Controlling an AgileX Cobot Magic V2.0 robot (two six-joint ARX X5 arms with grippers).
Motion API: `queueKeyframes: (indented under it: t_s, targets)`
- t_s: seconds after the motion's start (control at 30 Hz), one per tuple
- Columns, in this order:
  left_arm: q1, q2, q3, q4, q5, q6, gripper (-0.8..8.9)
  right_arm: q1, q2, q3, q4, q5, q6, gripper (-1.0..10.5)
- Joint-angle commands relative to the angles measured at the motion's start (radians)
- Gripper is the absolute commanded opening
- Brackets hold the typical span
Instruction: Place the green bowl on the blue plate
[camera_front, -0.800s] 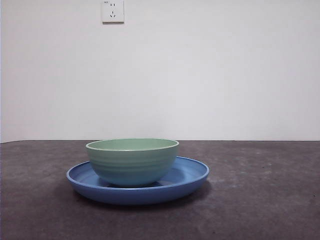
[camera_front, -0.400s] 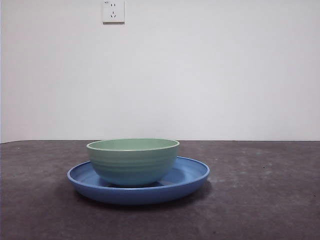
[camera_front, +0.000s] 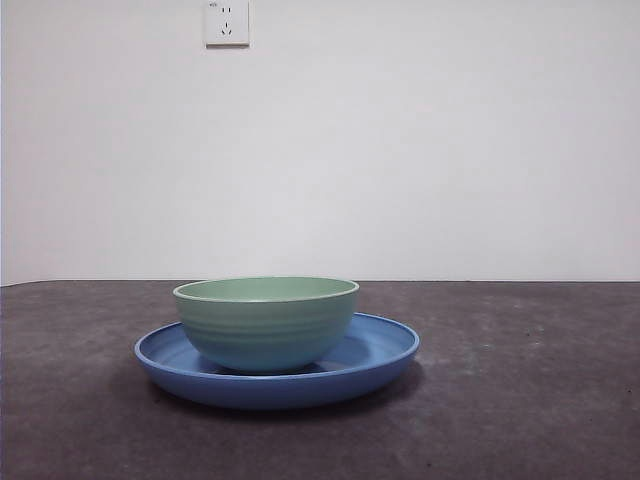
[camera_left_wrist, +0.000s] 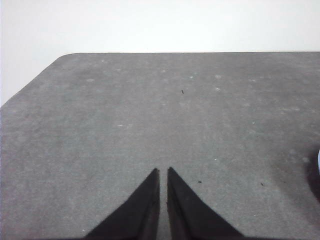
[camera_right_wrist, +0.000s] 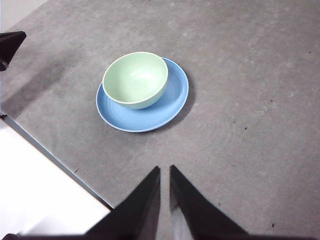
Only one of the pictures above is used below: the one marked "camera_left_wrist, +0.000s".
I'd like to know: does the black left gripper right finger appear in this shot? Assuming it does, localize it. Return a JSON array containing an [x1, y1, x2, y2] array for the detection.
[[166, 166, 247, 240]]

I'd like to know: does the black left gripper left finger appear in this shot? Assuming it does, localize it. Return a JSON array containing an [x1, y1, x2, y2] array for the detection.
[[84, 167, 161, 240]]

